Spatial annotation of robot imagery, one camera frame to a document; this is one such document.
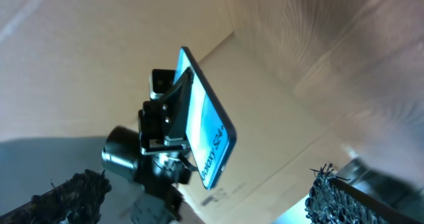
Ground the blue Galaxy smartphone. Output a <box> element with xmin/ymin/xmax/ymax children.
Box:
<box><xmin>174</xmin><ymin>46</ymin><xmax>237</xmax><ymax>190</ymax></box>

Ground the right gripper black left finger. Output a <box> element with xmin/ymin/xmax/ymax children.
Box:
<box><xmin>1</xmin><ymin>169</ymin><xmax>112</xmax><ymax>224</ymax></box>

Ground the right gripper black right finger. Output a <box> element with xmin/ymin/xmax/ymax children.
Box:
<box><xmin>305</xmin><ymin>163</ymin><xmax>423</xmax><ymax>224</ymax></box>

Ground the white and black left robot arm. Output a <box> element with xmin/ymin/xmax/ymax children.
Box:
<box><xmin>101</xmin><ymin>69</ymin><xmax>197</xmax><ymax>223</ymax></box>

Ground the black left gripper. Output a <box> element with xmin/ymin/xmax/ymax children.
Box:
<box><xmin>138</xmin><ymin>68</ymin><xmax>193</xmax><ymax>158</ymax></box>

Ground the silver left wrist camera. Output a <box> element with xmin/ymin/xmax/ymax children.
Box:
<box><xmin>149</xmin><ymin>69</ymin><xmax>176</xmax><ymax>100</ymax></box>

